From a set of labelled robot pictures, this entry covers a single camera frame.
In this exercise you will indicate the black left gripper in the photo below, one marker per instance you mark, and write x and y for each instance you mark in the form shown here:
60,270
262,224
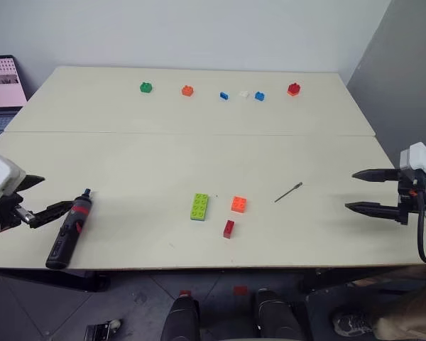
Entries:
12,213

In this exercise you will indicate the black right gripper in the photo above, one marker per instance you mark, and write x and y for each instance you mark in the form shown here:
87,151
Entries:
408,199

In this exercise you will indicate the black and red electric screwdriver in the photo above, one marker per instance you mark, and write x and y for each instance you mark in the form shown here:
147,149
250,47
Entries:
69,231

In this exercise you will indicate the thin metal screwdriver bit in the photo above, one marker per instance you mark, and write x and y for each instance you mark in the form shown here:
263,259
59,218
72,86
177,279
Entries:
288,192

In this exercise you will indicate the open laptop with pink screen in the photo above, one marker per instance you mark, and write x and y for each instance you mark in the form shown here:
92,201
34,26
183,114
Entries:
1,85

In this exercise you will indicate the person's tan trouser leg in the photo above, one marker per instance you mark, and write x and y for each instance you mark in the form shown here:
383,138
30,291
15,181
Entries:
408,316

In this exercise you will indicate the red and orange toy brick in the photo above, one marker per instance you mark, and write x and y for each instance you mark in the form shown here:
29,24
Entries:
294,89

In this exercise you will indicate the person's dark sneaker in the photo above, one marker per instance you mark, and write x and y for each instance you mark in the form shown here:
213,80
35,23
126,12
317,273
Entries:
351,324

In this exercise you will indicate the orange square toy brick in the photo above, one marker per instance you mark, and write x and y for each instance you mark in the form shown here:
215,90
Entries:
239,204

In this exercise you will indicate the small metal caster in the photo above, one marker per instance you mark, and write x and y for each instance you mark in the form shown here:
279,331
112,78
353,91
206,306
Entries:
103,330

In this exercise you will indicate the red narrow toy brick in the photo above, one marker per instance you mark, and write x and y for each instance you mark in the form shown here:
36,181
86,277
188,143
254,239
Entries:
229,229

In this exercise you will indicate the blue square toy brick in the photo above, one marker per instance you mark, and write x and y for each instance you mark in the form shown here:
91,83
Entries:
259,96

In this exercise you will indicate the dark rounded shape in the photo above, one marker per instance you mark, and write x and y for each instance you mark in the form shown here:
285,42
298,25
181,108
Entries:
182,319
277,316

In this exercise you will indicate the lime green long toy brick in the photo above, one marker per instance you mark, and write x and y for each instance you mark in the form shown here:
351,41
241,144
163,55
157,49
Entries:
199,206

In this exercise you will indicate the small white toy brick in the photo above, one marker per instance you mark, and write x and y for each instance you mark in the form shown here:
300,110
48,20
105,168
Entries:
244,94

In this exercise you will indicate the small orange toy brick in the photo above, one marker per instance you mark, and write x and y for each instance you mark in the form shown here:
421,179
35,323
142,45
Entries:
187,91

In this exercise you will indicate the small blue flat brick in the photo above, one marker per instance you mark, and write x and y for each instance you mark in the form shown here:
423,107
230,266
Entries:
224,96

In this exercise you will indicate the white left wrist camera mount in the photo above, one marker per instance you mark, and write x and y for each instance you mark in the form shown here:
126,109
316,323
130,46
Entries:
0,177

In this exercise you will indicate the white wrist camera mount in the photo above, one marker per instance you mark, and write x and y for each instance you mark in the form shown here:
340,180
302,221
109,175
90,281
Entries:
0,177
420,154

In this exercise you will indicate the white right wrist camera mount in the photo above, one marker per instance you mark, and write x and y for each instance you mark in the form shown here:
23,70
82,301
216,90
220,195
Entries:
420,154

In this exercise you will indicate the black table leg frame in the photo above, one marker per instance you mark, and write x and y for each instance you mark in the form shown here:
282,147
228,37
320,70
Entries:
341,277
49,277

